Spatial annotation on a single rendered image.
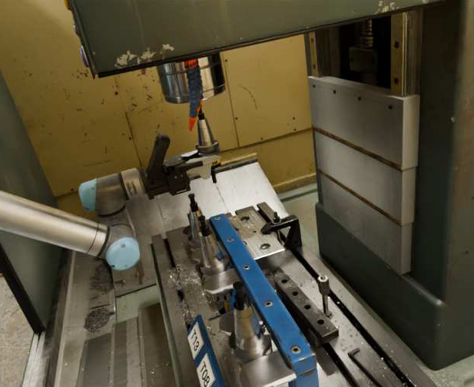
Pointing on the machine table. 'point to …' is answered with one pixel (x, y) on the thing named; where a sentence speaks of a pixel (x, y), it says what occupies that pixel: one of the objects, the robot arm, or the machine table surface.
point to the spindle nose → (174, 90)
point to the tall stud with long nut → (324, 292)
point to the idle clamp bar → (306, 310)
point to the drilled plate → (275, 253)
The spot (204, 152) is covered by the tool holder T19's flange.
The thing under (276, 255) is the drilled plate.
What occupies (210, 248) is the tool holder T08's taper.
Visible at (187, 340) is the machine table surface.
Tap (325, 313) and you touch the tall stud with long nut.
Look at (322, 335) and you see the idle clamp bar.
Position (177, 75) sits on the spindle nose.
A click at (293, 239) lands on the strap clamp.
